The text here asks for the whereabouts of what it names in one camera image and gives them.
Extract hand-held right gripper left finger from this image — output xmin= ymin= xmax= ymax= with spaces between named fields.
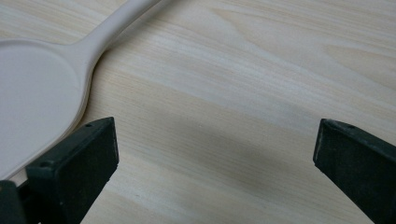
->
xmin=24 ymin=117 xmax=120 ymax=224

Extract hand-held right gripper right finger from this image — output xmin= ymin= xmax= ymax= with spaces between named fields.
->
xmin=312 ymin=118 xmax=396 ymax=224

